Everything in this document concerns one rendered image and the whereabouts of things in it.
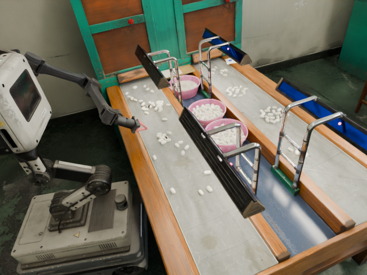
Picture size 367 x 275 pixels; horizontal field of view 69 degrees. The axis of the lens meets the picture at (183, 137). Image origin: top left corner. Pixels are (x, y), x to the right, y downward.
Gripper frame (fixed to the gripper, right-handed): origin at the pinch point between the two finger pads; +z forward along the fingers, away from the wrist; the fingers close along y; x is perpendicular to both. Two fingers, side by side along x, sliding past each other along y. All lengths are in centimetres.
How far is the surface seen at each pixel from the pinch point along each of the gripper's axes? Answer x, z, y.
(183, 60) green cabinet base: -33, 49, 86
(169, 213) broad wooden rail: 11, 1, -56
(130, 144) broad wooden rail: 14.6, -2.6, 1.9
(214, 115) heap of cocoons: -22, 45, 6
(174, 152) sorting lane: 2.1, 16.2, -15.7
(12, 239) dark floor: 143, -39, 29
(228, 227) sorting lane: -1, 19, -73
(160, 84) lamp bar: -26.1, -0.8, 8.7
